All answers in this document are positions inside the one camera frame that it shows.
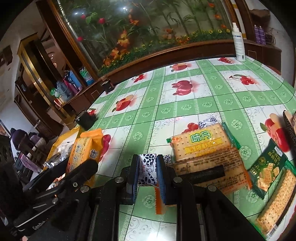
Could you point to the green capped water bottle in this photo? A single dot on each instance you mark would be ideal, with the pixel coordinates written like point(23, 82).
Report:
point(87, 77)

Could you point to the small black stand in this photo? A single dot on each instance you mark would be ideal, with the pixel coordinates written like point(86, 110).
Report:
point(107, 86)

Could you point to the blue thermos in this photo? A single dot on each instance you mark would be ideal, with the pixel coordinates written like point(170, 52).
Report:
point(75, 81)

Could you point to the yellow Weidan cracker pack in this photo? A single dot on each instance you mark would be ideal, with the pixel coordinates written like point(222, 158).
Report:
point(210, 156)

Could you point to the seated person in purple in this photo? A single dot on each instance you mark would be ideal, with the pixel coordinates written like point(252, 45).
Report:
point(17, 136)

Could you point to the blue white patterned snack packet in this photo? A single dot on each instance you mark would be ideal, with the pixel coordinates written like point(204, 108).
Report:
point(148, 169)

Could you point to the orange biscuit pack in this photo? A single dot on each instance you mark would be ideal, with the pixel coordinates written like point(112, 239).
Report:
point(88, 146)

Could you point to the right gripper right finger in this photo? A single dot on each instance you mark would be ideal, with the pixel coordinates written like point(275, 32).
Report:
point(165, 176)

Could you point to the patterned glasses case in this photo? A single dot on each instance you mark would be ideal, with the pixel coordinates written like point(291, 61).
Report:
point(290, 123)

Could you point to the glass flower display cabinet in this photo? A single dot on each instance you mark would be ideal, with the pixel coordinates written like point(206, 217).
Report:
point(120, 39)

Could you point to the yellow snack tray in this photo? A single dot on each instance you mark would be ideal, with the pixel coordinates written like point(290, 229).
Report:
point(61, 148)

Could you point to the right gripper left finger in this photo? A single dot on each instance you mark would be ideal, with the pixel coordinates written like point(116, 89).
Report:
point(130, 175)

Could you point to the purple bottles pair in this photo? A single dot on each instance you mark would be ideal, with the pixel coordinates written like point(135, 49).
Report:
point(259, 35)

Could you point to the green fruit pattern tablecloth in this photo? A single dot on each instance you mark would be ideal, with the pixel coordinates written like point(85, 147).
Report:
point(143, 111)

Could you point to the grey thermos jug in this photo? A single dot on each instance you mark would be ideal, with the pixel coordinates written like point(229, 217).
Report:
point(64, 91)

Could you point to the black round ashtray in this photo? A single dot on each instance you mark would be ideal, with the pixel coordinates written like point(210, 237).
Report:
point(85, 119)

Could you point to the dark green cracker packet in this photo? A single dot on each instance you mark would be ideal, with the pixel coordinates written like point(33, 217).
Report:
point(266, 168)

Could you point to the green edged clear cracker pack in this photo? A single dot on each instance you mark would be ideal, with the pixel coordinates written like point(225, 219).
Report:
point(277, 207)

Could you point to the white spray bottle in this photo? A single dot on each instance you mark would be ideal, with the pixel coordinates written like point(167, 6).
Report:
point(238, 43)

